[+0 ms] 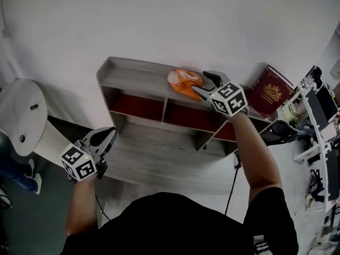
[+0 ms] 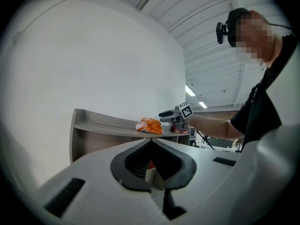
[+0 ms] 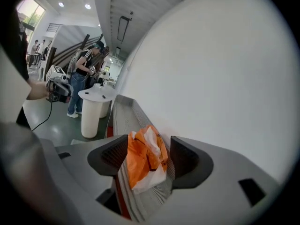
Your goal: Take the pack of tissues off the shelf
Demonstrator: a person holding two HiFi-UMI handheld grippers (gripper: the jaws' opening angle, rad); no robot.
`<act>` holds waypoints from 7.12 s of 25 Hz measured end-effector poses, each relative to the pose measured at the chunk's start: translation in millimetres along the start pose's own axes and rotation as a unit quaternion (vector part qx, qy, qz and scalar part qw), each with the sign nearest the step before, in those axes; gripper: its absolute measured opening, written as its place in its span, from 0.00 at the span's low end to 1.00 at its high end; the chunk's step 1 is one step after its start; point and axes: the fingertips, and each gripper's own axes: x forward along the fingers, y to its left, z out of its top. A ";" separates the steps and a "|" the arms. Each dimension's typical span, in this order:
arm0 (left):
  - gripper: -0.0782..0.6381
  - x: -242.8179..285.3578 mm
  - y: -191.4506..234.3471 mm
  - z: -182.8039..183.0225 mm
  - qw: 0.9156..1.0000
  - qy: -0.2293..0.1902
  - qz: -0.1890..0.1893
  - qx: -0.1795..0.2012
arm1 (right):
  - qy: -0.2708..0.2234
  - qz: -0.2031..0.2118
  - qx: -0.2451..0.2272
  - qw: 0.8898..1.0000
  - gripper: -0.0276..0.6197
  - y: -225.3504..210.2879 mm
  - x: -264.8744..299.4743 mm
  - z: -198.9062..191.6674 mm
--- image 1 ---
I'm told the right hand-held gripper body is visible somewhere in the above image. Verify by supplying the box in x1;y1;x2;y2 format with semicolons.
208;79;250;120

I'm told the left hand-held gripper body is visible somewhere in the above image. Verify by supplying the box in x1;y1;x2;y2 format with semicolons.
60;139;108;183

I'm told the orange snack packet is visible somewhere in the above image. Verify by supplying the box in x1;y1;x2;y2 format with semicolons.
167;68;204;101

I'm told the grey wooden desk shelf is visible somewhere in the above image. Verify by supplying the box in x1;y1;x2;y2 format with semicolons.
96;56;274;158

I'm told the person's left forearm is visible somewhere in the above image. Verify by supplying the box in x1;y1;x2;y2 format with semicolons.
65;178;98;237

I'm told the person's right forearm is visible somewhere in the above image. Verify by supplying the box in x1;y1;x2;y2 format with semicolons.
228;112;284;196

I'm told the grey wood-grain table top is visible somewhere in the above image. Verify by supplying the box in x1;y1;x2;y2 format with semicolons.
99;122;240;196

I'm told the dark desk divider panel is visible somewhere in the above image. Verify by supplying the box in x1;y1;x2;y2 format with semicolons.
305;90;329;129
325;150;339;201

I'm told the long white office desk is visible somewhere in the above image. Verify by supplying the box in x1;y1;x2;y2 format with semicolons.
281;83;340;214

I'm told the dark red hardcover book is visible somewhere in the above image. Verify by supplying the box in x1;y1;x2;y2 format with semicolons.
244;64;295;118

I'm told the black mesh office chair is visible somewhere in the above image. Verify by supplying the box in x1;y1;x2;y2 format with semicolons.
261;120;317;146

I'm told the white cylindrical air purifier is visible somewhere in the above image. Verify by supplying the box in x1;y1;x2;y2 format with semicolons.
0;78;92;167

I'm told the person's black clothed body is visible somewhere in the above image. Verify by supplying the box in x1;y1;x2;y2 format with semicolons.
61;186;300;255

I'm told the black computer monitor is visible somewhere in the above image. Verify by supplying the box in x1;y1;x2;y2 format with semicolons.
316;85;339;122

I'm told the black swivel chair base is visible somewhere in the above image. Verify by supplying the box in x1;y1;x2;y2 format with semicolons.
309;168;325;196

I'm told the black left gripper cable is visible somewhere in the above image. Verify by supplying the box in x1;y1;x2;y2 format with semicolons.
94;192;111;222

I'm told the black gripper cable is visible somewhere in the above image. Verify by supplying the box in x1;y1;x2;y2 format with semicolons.
224;152;241;216
94;192;111;222

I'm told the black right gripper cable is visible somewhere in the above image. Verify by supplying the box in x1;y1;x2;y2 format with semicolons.
224;152;241;216

